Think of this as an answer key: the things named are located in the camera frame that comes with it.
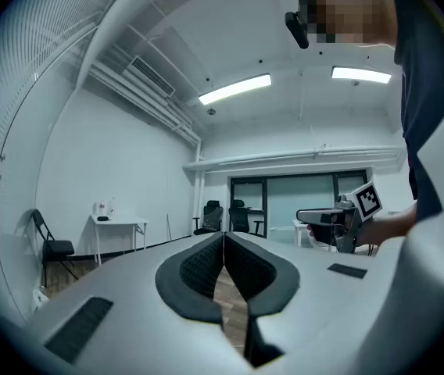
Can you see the person's dark shirt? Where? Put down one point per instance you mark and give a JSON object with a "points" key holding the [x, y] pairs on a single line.
{"points": [[425, 92]]}

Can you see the ceiling air vent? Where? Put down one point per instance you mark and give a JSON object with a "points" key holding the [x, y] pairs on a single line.
{"points": [[151, 76]]}

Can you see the clear bottle red label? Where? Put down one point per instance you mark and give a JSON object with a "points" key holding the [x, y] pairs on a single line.
{"points": [[101, 208]]}

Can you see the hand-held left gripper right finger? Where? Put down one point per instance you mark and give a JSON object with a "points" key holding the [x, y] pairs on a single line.
{"points": [[261, 279]]}

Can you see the person's head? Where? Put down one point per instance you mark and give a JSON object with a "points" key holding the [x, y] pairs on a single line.
{"points": [[347, 14]]}

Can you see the white ceiling pipes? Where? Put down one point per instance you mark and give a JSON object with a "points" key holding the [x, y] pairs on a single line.
{"points": [[147, 100]]}

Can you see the white plastic bag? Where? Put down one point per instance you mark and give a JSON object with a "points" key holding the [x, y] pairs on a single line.
{"points": [[39, 298]]}

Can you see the small black case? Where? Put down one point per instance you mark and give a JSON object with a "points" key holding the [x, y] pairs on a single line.
{"points": [[103, 218]]}

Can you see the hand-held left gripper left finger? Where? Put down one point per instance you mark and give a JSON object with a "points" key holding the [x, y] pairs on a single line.
{"points": [[190, 279]]}

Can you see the white window blinds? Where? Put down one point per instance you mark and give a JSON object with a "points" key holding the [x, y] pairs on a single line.
{"points": [[18, 72]]}

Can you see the black folding chair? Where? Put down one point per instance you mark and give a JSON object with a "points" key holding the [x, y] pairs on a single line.
{"points": [[56, 246]]}

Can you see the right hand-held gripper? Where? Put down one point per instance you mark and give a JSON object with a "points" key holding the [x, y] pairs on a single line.
{"points": [[366, 203]]}

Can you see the white wall duct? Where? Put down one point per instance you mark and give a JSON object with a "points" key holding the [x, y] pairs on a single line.
{"points": [[284, 158]]}

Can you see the black office chair patterned back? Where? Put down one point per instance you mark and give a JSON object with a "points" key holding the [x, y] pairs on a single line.
{"points": [[211, 219]]}

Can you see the glass door dark frame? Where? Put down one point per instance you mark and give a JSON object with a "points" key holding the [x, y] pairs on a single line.
{"points": [[296, 197]]}

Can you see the small white table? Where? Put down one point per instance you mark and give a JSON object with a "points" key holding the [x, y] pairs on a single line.
{"points": [[302, 225]]}

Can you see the ceiling light panel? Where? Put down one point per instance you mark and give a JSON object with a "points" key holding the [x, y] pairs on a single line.
{"points": [[360, 74], [233, 89]]}

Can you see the person's right forearm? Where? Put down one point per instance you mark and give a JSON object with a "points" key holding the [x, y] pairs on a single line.
{"points": [[390, 225]]}

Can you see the black head-worn camera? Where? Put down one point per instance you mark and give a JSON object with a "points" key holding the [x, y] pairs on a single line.
{"points": [[298, 29]]}

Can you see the clear plastic bottle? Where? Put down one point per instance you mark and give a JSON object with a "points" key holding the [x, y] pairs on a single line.
{"points": [[112, 206]]}

